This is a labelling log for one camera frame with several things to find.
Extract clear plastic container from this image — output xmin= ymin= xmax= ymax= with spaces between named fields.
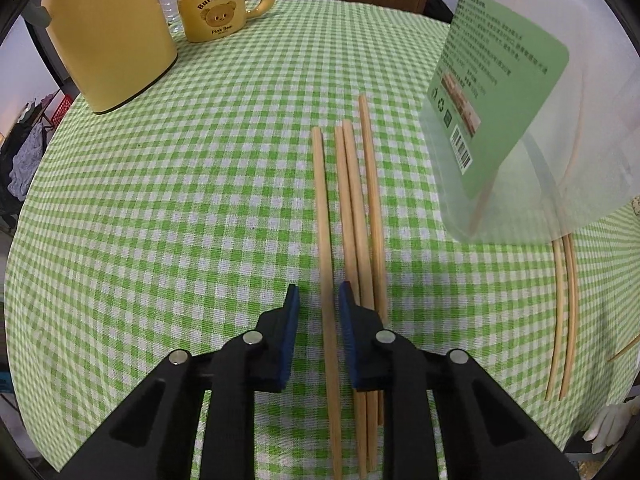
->
xmin=419 ymin=0 xmax=640 ymax=246

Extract yellow bear mug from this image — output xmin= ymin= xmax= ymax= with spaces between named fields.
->
xmin=176 ymin=0 xmax=277 ymax=43

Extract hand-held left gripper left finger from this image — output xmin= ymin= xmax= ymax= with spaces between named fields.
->
xmin=60 ymin=284 xmax=301 ymax=480

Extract wooden chopstick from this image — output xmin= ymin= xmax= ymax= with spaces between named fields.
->
xmin=467 ymin=167 xmax=502 ymax=235
xmin=357 ymin=94 xmax=388 ymax=426
xmin=606 ymin=334 xmax=640 ymax=364
xmin=334 ymin=126 xmax=368 ymax=480
xmin=544 ymin=237 xmax=566 ymax=402
xmin=311 ymin=126 xmax=345 ymax=480
xmin=341 ymin=120 xmax=379 ymax=471
xmin=569 ymin=94 xmax=587 ymax=176

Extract black folding chair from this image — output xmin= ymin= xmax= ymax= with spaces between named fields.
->
xmin=0 ymin=102 xmax=56 ymax=233

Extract black bag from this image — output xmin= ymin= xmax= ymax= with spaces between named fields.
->
xmin=424 ymin=0 xmax=456 ymax=23

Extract red plastic basket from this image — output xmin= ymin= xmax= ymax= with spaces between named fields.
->
xmin=47 ymin=92 xmax=76 ymax=128

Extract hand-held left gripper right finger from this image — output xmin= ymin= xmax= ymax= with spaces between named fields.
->
xmin=337 ymin=281 xmax=581 ymax=480

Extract person's right hand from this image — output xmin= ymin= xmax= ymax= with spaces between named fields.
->
xmin=584 ymin=402 xmax=636 ymax=455

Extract grey clothes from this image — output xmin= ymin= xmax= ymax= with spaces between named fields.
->
xmin=10 ymin=122 xmax=48 ymax=198

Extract yellow thermos jug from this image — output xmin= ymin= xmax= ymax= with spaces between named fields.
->
xmin=40 ymin=0 xmax=179 ymax=115

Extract pair of chopsticks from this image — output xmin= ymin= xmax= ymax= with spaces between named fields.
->
xmin=557 ymin=232 xmax=581 ymax=402

